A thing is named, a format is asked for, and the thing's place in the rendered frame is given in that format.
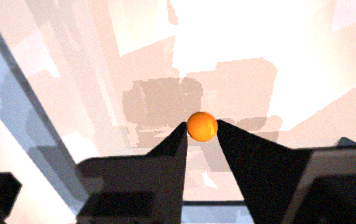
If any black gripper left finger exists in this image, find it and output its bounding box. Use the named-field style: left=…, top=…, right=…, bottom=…
left=74, top=122, right=188, bottom=224

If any light blue clear wall corner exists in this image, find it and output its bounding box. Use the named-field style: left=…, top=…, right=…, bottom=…
left=0, top=32, right=254, bottom=224

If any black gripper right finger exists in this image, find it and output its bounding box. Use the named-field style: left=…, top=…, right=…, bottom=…
left=216, top=119, right=356, bottom=224

